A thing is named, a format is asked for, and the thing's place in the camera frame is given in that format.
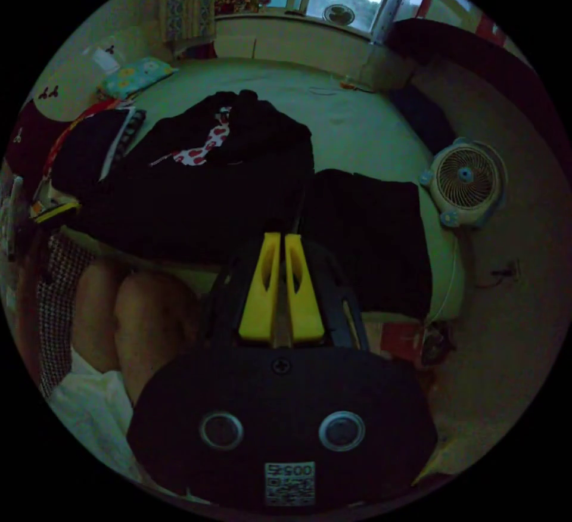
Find patterned yellow curtain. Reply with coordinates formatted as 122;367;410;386
160;0;220;45

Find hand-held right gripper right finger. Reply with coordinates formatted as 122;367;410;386
284;233;326;338

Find flower print pillow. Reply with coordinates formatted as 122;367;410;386
99;57;176;99

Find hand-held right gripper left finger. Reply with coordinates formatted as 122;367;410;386
238;232;281;339

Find person's body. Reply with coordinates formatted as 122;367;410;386
13;234;211;487

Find black short sleeve shirt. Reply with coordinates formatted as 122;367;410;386
305;168;433;320

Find small fan on windowsill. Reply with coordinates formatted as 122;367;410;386
322;3;356;27

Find pile of clothes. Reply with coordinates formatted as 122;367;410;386
50;89;316;260

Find white round floor fan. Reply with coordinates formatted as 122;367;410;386
419;137;509;229

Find bed with pale green mat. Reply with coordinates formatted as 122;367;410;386
60;56;467;324

